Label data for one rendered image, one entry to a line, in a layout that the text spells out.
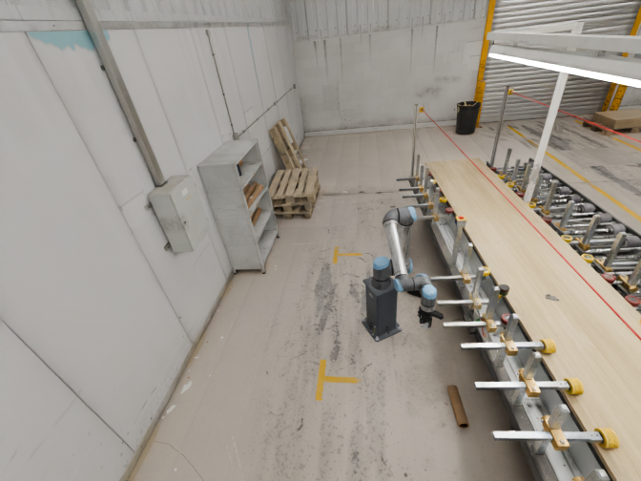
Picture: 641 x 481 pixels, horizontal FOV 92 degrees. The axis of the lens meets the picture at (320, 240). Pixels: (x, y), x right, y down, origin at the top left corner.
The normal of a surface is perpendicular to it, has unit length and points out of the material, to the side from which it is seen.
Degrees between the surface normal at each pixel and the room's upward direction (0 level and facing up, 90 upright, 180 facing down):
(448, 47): 90
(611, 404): 0
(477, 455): 0
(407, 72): 90
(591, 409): 0
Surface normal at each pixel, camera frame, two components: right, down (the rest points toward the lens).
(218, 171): -0.11, 0.57
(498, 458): -0.11, -0.82
